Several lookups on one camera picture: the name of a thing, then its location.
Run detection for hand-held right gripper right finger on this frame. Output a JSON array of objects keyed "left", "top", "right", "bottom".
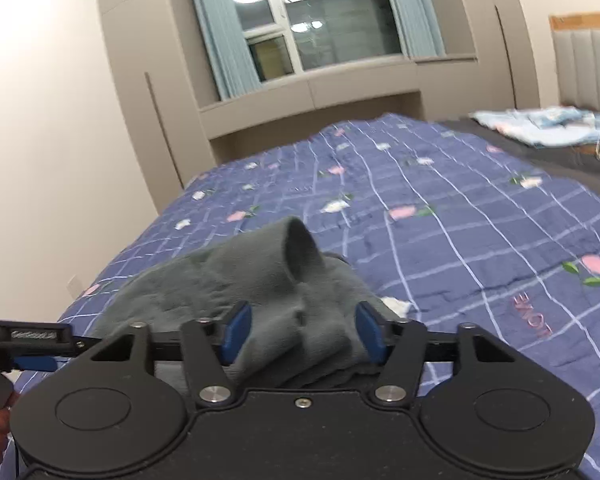
[{"left": 354, "top": 301, "right": 517, "bottom": 407}]

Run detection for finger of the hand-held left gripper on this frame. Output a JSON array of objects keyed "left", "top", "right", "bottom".
[{"left": 0, "top": 319, "right": 101, "bottom": 374}]

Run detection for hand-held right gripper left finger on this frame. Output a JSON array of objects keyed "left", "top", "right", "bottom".
[{"left": 80, "top": 301, "right": 253, "bottom": 408}]

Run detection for grey pants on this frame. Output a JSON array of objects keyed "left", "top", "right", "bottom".
[{"left": 87, "top": 216, "right": 406, "bottom": 391}]

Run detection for blue floral checked quilt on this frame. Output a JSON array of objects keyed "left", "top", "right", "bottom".
[{"left": 55, "top": 112, "right": 600, "bottom": 480}]

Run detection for light blue folded blanket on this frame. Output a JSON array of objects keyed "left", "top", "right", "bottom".
[{"left": 469, "top": 105, "right": 600, "bottom": 149}]

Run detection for beige built-in wardrobe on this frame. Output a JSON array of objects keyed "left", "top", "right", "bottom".
[{"left": 94, "top": 0, "right": 542, "bottom": 213}]

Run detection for teal curtain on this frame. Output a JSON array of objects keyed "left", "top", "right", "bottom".
[
  {"left": 184, "top": 0, "right": 262, "bottom": 102},
  {"left": 376, "top": 0, "right": 449, "bottom": 59}
]

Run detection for window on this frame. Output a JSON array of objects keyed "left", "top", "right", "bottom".
[{"left": 220, "top": 0, "right": 405, "bottom": 83}]

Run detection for grey padded headboard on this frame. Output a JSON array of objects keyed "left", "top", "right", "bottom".
[{"left": 549, "top": 12, "right": 600, "bottom": 117}]

